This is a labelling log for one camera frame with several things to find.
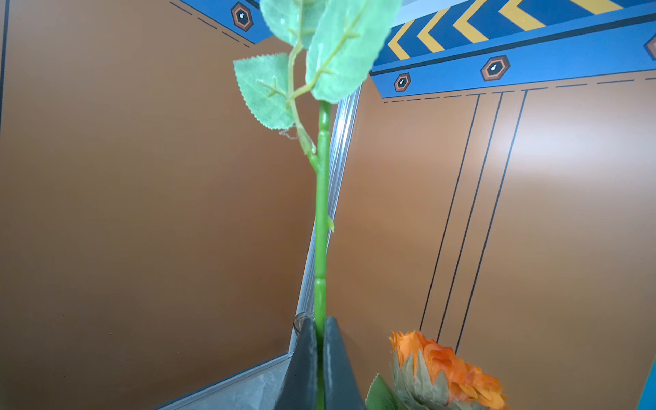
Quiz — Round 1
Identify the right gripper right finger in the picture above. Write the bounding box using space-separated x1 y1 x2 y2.
322 317 366 410

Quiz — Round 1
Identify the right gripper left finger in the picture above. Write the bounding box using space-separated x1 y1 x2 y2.
274 316 319 410

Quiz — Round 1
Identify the orange gerbera flower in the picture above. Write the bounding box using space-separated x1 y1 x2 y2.
365 331 509 409

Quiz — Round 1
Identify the white rose flower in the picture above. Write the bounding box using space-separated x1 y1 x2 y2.
233 1 402 409

